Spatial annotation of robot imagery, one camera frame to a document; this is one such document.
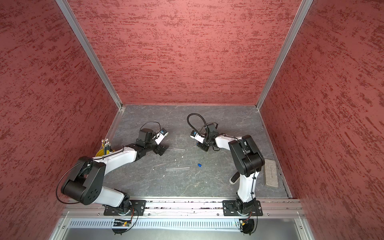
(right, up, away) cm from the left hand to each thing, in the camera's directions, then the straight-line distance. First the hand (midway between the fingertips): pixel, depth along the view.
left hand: (161, 143), depth 93 cm
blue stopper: (+24, -13, -3) cm, 28 cm away
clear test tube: (+9, -5, +5) cm, 12 cm away
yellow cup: (-33, -4, -10) cm, 34 cm away
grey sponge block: (+65, -17, -10) cm, 68 cm away
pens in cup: (-27, +1, -13) cm, 30 cm away
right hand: (+25, -2, +7) cm, 26 cm away
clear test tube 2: (+7, -15, -5) cm, 17 cm away
